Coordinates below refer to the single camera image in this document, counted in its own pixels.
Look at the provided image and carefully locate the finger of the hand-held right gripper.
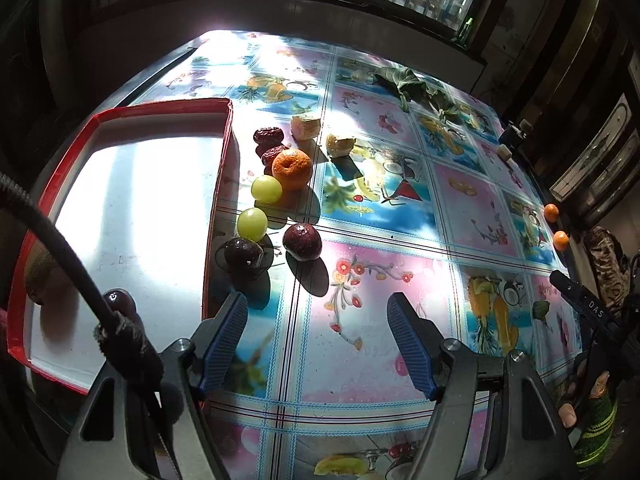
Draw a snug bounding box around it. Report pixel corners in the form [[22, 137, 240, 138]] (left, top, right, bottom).
[[549, 270, 626, 341]]

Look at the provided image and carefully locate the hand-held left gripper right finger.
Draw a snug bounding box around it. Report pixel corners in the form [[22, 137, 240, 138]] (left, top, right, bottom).
[[387, 291, 588, 480]]

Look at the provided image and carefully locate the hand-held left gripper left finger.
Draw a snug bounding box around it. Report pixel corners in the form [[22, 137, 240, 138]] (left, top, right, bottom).
[[57, 291, 249, 480]]

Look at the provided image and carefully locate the dark grape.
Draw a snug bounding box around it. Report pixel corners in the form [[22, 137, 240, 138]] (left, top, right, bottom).
[[102, 288, 138, 321]]

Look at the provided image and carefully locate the green grape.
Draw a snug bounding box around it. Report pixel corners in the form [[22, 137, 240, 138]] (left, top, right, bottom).
[[250, 175, 283, 205], [236, 207, 268, 242]]

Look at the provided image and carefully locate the dark red plum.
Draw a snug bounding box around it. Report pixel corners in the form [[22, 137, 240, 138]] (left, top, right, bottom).
[[282, 223, 322, 262]]

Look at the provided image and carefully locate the red rimmed white tray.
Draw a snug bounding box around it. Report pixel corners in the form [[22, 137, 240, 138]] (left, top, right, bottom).
[[7, 99, 236, 395]]

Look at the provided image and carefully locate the peeled banana piece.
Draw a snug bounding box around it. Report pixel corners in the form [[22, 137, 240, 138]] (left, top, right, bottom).
[[326, 133, 357, 158], [291, 114, 323, 141]]

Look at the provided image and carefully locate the person's right forearm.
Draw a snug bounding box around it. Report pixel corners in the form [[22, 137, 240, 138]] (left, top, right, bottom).
[[570, 390, 621, 471]]

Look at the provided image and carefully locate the person's right hand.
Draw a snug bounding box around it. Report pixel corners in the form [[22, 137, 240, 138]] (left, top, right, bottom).
[[557, 357, 613, 428]]

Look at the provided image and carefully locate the brown patterned cloth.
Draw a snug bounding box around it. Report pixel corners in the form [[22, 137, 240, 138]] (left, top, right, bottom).
[[582, 227, 632, 313]]

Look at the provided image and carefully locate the fruit print tablecloth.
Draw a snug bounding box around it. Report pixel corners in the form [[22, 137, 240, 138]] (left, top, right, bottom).
[[125, 30, 586, 480]]

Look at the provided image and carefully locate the wooden glass door cabinet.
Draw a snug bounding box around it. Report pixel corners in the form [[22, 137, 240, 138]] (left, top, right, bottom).
[[545, 45, 640, 231]]

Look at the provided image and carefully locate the small dark device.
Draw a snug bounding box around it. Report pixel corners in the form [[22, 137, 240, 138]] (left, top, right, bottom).
[[499, 120, 533, 148]]

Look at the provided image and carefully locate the large orange mandarin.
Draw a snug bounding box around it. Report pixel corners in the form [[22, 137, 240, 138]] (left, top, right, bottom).
[[272, 148, 313, 191]]

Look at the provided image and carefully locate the red date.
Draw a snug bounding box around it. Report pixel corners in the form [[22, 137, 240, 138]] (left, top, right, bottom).
[[261, 145, 290, 168], [253, 126, 285, 146]]

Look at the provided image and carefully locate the brown kiwi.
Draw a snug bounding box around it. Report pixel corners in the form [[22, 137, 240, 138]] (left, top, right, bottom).
[[21, 242, 63, 306]]

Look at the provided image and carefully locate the green leafy vegetable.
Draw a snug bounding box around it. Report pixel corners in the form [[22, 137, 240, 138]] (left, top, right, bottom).
[[374, 65, 463, 123]]

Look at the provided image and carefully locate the black braided cable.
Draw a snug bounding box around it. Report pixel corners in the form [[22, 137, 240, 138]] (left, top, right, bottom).
[[0, 172, 173, 480]]

